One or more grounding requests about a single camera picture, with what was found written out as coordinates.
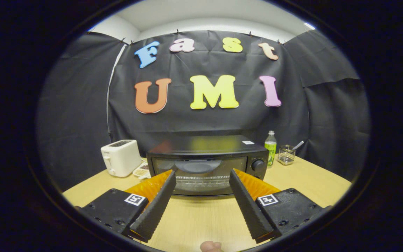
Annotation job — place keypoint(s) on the white pop-up toaster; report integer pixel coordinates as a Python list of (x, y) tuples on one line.
[(121, 159)]

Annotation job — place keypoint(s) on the green drink bottle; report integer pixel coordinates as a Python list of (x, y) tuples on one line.
[(270, 150)]

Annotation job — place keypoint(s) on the black toaster oven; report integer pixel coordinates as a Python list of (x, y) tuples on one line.
[(205, 145)]

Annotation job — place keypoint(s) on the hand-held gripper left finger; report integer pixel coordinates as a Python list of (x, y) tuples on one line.
[(156, 206)]

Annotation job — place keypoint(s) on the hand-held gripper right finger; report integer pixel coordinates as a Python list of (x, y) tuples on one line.
[(248, 206)]

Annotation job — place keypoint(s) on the small dish of snacks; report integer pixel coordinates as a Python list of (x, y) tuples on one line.
[(140, 172)]

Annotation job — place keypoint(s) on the metal spoon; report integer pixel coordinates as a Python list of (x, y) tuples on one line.
[(298, 145)]

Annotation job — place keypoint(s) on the small ceiling light panel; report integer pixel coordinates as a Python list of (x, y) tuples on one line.
[(309, 26)]

